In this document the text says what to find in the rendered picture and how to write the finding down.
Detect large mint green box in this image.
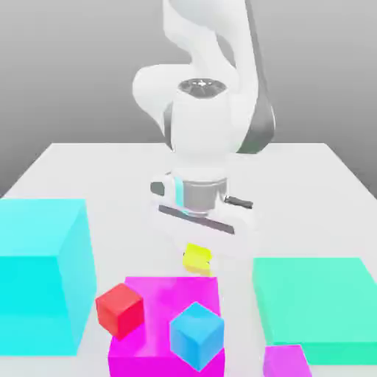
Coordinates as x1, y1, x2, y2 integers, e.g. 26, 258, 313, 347
252, 257, 377, 367

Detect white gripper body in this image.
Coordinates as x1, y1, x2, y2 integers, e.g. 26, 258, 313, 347
151, 200, 258, 246

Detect large cyan box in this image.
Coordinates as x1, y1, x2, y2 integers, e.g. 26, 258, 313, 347
0, 197, 99, 358

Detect large magenta box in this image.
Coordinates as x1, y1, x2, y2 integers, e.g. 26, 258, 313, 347
107, 275, 227, 377

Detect small red cube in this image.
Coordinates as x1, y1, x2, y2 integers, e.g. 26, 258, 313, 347
94, 282, 146, 342

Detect small yellow cube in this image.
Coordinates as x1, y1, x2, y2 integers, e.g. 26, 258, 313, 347
182, 242, 214, 277

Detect small blue cube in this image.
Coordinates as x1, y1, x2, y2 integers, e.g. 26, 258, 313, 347
169, 300, 225, 373

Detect small purple cube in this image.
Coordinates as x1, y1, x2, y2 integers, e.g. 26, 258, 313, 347
262, 344, 314, 377

